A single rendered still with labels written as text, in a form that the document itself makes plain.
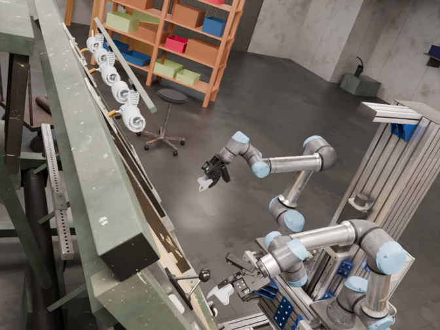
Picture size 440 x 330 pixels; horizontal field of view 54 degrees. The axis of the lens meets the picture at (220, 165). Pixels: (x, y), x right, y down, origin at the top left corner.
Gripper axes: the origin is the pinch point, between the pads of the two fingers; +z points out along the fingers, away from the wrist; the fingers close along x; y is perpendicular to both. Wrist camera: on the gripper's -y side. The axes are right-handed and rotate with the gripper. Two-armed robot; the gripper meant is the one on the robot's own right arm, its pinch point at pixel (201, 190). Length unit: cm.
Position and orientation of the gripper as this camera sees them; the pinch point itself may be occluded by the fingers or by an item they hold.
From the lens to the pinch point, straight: 219.0
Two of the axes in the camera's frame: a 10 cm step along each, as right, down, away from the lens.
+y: -6.1, -3.8, -7.0
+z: -6.3, 7.6, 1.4
